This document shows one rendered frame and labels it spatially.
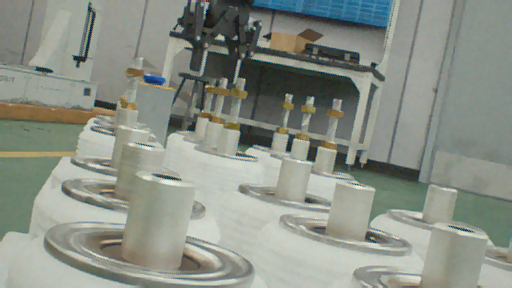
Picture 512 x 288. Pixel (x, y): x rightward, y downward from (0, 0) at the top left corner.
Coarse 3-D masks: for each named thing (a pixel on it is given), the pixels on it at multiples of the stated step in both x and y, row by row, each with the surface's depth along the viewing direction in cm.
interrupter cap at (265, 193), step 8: (240, 184) 51; (248, 184) 52; (256, 184) 53; (240, 192) 49; (248, 192) 48; (256, 192) 48; (264, 192) 51; (272, 192) 52; (264, 200) 47; (272, 200) 47; (280, 200) 47; (288, 200) 47; (312, 200) 52; (320, 200) 52; (328, 200) 52; (296, 208) 47; (304, 208) 47; (312, 208) 47; (320, 208) 48; (328, 208) 48
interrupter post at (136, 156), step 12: (132, 144) 36; (144, 144) 37; (132, 156) 35; (144, 156) 35; (156, 156) 36; (120, 168) 36; (132, 168) 35; (144, 168) 35; (156, 168) 36; (120, 180) 36; (132, 180) 35; (120, 192) 36
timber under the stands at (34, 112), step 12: (0, 108) 351; (12, 108) 360; (24, 108) 370; (36, 108) 380; (48, 108) 391; (60, 108) 409; (96, 108) 497; (36, 120) 382; (48, 120) 393; (60, 120) 404; (72, 120) 417; (84, 120) 429
